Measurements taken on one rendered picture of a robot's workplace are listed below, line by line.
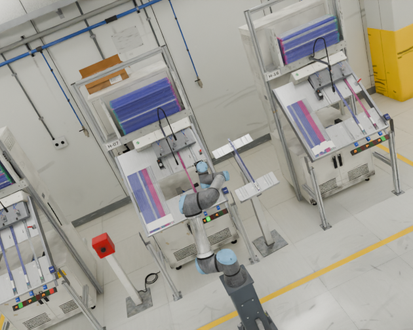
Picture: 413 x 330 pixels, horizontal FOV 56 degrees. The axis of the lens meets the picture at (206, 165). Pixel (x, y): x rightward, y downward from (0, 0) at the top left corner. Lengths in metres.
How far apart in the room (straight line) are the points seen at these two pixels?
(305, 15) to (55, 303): 3.30
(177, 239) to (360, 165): 1.85
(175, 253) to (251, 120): 2.21
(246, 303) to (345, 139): 1.54
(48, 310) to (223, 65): 3.18
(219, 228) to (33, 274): 1.58
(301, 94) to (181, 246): 1.70
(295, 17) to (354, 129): 1.07
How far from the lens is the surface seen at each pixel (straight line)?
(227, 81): 4.82
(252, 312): 2.78
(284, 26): 3.51
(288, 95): 3.42
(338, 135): 3.34
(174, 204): 3.08
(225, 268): 2.51
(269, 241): 3.58
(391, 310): 3.02
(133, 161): 3.21
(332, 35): 3.52
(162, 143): 3.15
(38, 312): 3.93
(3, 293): 3.45
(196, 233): 2.47
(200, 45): 4.66
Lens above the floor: 2.41
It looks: 28 degrees down
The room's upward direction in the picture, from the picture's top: 22 degrees counter-clockwise
